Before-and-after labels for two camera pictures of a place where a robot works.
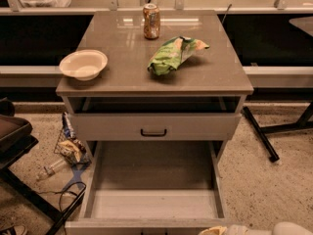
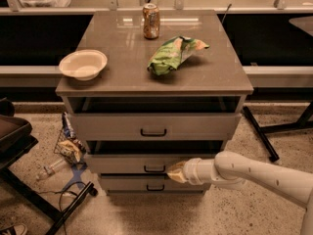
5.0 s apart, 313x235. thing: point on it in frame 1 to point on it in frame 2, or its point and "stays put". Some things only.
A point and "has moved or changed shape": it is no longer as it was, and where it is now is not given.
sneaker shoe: (16, 230) stays put
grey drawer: (152, 188) has moved or changed shape
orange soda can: (152, 27) stays put
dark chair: (16, 135) stays put
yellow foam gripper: (248, 230) to (192, 170)
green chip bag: (170, 54) stays put
